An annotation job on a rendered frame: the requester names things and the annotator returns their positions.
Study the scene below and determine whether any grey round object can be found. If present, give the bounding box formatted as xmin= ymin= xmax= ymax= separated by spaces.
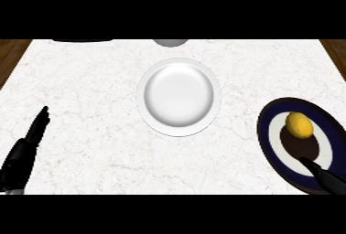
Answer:
xmin=151 ymin=38 xmax=189 ymax=48

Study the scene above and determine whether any yellow lemon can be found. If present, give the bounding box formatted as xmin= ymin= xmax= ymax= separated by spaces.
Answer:
xmin=284 ymin=111 xmax=315 ymax=140

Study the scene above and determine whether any white plate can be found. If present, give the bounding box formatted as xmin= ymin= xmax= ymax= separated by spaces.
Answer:
xmin=135 ymin=57 xmax=223 ymax=138

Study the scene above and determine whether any dark blue rimmed plate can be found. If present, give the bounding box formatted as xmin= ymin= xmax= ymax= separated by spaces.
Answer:
xmin=256 ymin=97 xmax=346 ymax=196

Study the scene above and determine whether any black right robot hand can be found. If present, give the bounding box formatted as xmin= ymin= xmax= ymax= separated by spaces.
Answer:
xmin=297 ymin=156 xmax=346 ymax=196

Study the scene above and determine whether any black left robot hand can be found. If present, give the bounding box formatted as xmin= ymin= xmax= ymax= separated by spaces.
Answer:
xmin=0 ymin=105 xmax=52 ymax=193

